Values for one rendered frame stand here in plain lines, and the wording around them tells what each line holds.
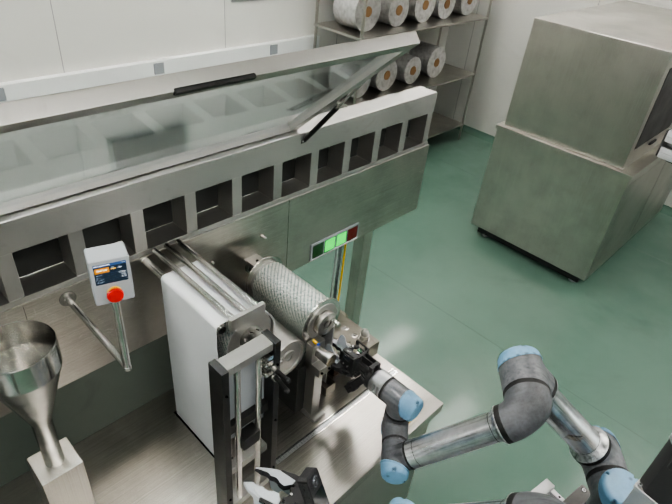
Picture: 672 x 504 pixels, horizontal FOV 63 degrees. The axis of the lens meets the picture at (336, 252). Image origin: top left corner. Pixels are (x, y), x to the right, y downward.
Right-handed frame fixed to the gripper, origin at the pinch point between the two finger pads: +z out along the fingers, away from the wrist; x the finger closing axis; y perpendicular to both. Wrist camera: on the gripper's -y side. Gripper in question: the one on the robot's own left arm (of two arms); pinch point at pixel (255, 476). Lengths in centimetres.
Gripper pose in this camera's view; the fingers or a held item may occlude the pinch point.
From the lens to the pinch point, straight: 127.0
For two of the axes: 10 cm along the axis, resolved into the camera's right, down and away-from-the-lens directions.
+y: -1.5, 8.7, 4.7
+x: 4.6, -3.6, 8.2
